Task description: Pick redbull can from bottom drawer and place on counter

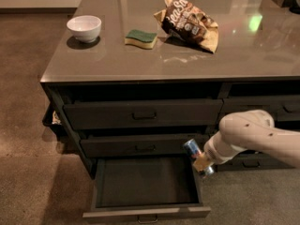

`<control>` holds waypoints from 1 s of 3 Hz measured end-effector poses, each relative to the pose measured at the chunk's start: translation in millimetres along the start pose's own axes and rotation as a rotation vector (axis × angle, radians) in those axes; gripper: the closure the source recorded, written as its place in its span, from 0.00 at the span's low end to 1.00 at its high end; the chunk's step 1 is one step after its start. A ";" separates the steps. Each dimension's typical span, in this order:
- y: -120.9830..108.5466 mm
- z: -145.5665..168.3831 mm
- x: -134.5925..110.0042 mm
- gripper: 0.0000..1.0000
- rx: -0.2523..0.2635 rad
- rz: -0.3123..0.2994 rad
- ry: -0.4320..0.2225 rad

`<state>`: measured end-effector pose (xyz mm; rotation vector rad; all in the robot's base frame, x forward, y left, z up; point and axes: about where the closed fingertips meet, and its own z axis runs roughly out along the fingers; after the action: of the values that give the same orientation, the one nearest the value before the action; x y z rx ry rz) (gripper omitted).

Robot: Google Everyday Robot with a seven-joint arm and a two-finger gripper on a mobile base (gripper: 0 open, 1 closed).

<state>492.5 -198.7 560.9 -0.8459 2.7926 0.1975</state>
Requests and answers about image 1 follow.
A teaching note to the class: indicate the top right drawer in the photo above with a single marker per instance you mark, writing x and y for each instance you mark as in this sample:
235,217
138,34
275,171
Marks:
282,108

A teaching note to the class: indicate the dark side basket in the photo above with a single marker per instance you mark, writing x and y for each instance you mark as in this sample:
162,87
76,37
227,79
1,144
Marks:
51,120

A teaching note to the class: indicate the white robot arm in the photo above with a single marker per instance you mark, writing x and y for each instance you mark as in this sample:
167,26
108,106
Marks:
251,130

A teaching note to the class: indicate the redbull can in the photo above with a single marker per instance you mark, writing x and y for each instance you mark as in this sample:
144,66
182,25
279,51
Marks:
193,150

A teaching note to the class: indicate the green and yellow sponge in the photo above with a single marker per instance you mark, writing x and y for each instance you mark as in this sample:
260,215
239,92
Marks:
141,39

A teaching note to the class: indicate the top left drawer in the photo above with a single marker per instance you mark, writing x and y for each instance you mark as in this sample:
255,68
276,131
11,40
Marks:
142,113

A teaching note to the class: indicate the open bottom left drawer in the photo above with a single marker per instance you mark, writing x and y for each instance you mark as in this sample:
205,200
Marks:
146,190

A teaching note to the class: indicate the grey counter cabinet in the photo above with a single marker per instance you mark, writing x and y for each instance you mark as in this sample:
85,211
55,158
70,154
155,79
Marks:
258,54

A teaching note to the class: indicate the white ceramic bowl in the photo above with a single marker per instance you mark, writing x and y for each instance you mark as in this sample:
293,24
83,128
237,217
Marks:
85,28

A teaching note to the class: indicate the brown chip bag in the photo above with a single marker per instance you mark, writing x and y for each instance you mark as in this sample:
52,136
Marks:
183,20

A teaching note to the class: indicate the bottom right drawer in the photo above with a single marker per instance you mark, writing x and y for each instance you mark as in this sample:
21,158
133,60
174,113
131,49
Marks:
254,161

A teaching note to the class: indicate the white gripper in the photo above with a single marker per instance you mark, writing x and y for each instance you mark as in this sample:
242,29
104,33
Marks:
213,151

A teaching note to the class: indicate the middle left drawer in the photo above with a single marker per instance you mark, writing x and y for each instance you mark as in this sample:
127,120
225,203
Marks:
138,145

